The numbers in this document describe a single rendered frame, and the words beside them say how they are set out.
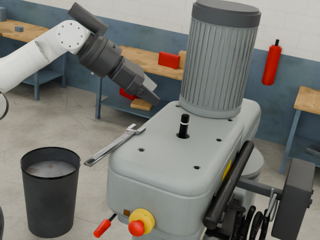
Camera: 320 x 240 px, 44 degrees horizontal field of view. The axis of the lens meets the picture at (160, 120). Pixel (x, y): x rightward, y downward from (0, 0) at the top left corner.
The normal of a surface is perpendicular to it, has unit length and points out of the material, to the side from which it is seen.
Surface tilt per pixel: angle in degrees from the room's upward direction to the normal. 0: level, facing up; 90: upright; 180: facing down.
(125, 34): 90
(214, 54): 90
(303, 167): 0
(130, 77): 89
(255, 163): 0
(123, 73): 89
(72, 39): 78
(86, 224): 0
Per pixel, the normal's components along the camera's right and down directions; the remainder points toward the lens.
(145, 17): -0.39, 0.35
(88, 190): 0.11, -0.90
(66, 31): 0.23, 0.23
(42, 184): -0.07, 0.47
